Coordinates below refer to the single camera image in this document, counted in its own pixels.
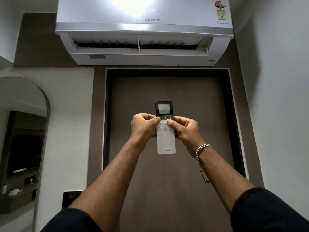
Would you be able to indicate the person's left thumb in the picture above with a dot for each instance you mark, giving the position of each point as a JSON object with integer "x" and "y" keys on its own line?
{"x": 154, "y": 123}

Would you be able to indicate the black wall switch panel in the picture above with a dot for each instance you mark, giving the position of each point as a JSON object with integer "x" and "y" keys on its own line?
{"x": 70, "y": 198}

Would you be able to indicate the colourful energy label sticker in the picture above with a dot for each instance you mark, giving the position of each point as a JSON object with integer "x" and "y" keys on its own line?
{"x": 219, "y": 10}

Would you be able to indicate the brown wooden door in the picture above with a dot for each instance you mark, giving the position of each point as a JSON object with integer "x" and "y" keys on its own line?
{"x": 169, "y": 142}

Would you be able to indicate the black left sleeve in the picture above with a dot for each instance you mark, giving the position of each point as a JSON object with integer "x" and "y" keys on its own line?
{"x": 72, "y": 221}

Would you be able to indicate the white air conditioner remote control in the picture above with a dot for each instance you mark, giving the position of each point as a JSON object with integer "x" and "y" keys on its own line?
{"x": 165, "y": 140}

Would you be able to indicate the black right sleeve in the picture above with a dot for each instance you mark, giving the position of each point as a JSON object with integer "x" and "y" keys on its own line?
{"x": 268, "y": 212}

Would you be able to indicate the white wall air conditioner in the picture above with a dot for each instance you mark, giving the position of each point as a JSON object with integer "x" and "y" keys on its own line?
{"x": 144, "y": 33}

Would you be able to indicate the person's left hand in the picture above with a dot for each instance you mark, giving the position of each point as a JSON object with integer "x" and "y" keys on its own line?
{"x": 142, "y": 130}

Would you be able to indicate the person's right hand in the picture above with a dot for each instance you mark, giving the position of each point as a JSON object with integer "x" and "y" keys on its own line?
{"x": 187, "y": 134}

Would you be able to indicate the person's left forearm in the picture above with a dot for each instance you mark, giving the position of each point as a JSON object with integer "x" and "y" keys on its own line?
{"x": 106, "y": 188}

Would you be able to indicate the person's right forearm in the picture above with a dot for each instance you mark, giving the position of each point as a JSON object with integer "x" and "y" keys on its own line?
{"x": 224, "y": 176}

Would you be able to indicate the black sleeve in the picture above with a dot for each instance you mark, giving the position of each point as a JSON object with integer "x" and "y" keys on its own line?
{"x": 72, "y": 221}
{"x": 268, "y": 212}

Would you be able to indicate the arched wall mirror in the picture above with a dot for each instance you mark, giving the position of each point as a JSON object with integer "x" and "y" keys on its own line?
{"x": 20, "y": 154}

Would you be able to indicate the person's right thumb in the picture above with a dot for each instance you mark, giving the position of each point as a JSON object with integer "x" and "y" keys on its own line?
{"x": 172, "y": 125}

